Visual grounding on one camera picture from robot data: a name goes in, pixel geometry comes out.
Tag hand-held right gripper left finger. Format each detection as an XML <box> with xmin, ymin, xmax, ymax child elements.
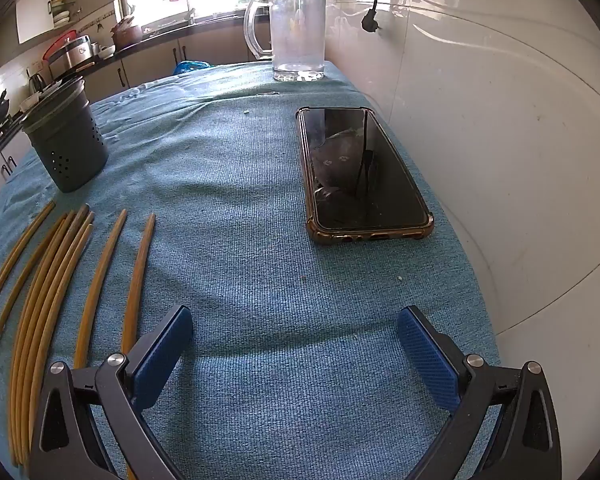
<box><xmin>29</xmin><ymin>304</ymin><xmax>194</xmax><ymax>480</ymax></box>

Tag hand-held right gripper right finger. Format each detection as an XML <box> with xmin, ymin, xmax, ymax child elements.
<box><xmin>397</xmin><ymin>304</ymin><xmax>565</xmax><ymax>480</ymax></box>

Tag dark grey perforated utensil holder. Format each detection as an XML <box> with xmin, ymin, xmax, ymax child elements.
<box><xmin>20</xmin><ymin>76</ymin><xmax>110</xmax><ymax>194</ymax></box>

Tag blue terry table cloth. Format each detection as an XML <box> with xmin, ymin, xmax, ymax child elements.
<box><xmin>0</xmin><ymin>60</ymin><xmax>501</xmax><ymax>480</ymax></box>

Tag black smartphone in brown case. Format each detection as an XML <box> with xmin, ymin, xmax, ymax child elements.
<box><xmin>295</xmin><ymin>106</ymin><xmax>435</xmax><ymax>247</ymax></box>

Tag blue plastic bag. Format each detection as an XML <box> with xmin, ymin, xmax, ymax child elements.
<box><xmin>174</xmin><ymin>60</ymin><xmax>214</xmax><ymax>77</ymax></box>

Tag white lower kitchen cabinets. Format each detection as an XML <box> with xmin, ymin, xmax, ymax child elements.
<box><xmin>0</xmin><ymin>22</ymin><xmax>256</xmax><ymax>196</ymax></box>

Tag silver rice cooker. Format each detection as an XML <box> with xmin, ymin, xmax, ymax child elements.
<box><xmin>47</xmin><ymin>35</ymin><xmax>95</xmax><ymax>73</ymax></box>

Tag black kitchen countertop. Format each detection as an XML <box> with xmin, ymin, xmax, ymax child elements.
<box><xmin>0</xmin><ymin>16</ymin><xmax>248</xmax><ymax>171</ymax></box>

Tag brown clay pot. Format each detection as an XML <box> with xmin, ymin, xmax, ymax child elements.
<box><xmin>111</xmin><ymin>15</ymin><xmax>144</xmax><ymax>52</ymax></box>

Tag red lid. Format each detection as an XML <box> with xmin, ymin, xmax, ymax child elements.
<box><xmin>42</xmin><ymin>30</ymin><xmax>78</xmax><ymax>61</ymax></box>

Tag clear glass pitcher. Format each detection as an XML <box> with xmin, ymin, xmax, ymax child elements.
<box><xmin>243</xmin><ymin>0</ymin><xmax>328</xmax><ymax>82</ymax></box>

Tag white stacked dishes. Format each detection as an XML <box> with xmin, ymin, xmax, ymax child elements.
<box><xmin>50</xmin><ymin>0</ymin><xmax>73</xmax><ymax>27</ymax></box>

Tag open upper kitchen cabinet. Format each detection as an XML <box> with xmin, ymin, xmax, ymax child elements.
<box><xmin>15</xmin><ymin>0</ymin><xmax>88</xmax><ymax>46</ymax></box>

